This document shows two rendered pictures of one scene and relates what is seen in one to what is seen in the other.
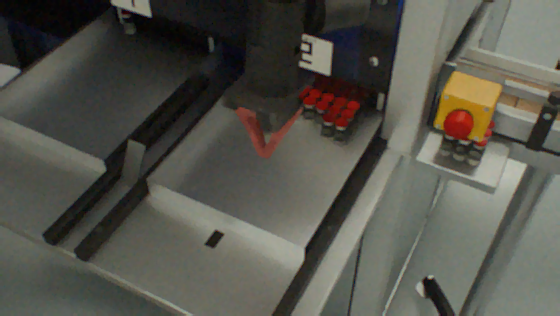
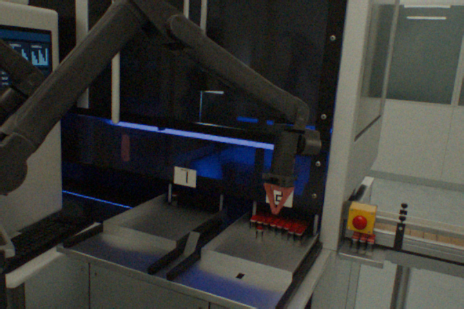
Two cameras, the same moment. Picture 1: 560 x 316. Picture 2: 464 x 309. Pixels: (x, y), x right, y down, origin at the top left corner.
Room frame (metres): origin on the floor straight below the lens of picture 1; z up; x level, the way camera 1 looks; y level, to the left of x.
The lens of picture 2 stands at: (-0.50, 0.21, 1.43)
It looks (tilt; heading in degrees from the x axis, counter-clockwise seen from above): 13 degrees down; 356
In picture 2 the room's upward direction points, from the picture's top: 4 degrees clockwise
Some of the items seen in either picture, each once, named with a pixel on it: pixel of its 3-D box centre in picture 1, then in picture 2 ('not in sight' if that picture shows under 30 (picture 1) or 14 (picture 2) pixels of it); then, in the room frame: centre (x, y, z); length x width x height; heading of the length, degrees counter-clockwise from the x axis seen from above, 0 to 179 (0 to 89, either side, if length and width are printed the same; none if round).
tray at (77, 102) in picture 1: (110, 80); (169, 218); (0.81, 0.31, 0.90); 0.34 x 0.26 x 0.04; 152
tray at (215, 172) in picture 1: (278, 144); (266, 242); (0.65, 0.00, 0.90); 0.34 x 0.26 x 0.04; 152
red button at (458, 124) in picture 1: (459, 122); (360, 221); (0.60, -0.25, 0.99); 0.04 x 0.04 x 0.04; 62
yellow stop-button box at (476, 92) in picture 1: (468, 103); (362, 216); (0.64, -0.27, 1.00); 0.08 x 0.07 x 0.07; 152
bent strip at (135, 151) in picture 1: (111, 186); (182, 250); (0.56, 0.25, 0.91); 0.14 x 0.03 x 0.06; 152
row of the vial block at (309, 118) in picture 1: (303, 108); (275, 230); (0.73, -0.04, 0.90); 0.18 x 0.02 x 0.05; 62
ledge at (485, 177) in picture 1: (466, 148); (363, 252); (0.67, -0.30, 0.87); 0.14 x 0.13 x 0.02; 152
